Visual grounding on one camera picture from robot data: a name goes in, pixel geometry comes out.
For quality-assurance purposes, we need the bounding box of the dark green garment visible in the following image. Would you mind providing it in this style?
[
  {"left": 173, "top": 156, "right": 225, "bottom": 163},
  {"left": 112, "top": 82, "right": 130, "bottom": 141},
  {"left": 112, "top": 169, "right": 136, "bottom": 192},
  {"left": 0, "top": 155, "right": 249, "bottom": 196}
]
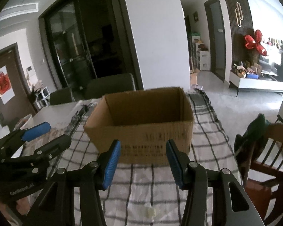
[{"left": 234, "top": 113, "right": 270, "bottom": 180}]

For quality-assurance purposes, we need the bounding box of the red bow balloon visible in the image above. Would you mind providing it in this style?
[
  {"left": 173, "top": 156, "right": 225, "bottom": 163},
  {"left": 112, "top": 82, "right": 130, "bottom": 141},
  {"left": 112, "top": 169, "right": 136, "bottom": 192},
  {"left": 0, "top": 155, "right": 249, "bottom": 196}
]
[{"left": 244, "top": 30, "right": 267, "bottom": 56}]

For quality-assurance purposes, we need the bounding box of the white floral bowl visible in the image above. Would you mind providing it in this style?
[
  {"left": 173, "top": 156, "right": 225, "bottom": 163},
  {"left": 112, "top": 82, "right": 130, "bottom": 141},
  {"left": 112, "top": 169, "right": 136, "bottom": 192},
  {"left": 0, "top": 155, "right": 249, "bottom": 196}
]
[{"left": 14, "top": 114, "right": 34, "bottom": 131}]

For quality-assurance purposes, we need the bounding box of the checkered white tablecloth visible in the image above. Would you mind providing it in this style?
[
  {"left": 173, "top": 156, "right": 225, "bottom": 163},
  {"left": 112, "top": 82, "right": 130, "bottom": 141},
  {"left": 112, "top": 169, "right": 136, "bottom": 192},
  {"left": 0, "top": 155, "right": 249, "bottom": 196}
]
[{"left": 52, "top": 90, "right": 241, "bottom": 225}]

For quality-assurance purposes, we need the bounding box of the wooden chair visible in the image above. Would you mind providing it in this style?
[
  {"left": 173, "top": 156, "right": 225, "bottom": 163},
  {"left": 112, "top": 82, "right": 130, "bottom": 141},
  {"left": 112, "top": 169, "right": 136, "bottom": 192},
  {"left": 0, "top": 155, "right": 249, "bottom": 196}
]
[{"left": 245, "top": 123, "right": 283, "bottom": 225}]

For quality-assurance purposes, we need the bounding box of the brown cardboard box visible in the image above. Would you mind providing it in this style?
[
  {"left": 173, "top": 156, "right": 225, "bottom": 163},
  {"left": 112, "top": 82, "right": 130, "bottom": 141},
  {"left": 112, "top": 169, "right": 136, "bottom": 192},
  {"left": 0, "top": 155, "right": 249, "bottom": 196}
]
[{"left": 84, "top": 87, "right": 194, "bottom": 165}]

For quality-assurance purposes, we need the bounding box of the floral patterned placemat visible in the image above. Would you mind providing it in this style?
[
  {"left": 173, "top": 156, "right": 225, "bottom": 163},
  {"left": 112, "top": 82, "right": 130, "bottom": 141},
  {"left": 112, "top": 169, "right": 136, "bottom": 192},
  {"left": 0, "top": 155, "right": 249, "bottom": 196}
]
[{"left": 23, "top": 127, "right": 66, "bottom": 154}]

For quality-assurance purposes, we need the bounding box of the red fu door poster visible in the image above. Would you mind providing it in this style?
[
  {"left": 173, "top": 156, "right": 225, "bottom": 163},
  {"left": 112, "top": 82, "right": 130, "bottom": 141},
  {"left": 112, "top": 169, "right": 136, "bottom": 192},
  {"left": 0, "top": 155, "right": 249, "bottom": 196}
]
[{"left": 0, "top": 65, "right": 15, "bottom": 105}]

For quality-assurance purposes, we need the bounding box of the white low tv cabinet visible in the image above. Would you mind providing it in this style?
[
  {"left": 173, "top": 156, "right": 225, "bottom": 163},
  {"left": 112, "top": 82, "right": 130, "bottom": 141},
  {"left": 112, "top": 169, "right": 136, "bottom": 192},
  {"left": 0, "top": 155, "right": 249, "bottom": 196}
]
[{"left": 229, "top": 71, "right": 283, "bottom": 97}]

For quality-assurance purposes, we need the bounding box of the dark upholstered chair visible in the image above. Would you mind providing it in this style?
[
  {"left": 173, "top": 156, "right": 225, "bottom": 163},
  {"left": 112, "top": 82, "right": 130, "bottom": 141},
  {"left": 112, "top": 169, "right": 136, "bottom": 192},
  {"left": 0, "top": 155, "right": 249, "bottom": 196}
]
[
  {"left": 84, "top": 73, "right": 136, "bottom": 99},
  {"left": 49, "top": 87, "right": 74, "bottom": 106}
]

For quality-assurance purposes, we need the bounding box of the white shelf cart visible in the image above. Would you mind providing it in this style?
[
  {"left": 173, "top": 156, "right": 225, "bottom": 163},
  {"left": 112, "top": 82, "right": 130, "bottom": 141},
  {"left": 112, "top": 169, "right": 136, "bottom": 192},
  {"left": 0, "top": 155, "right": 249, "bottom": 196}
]
[{"left": 191, "top": 33, "right": 211, "bottom": 71}]

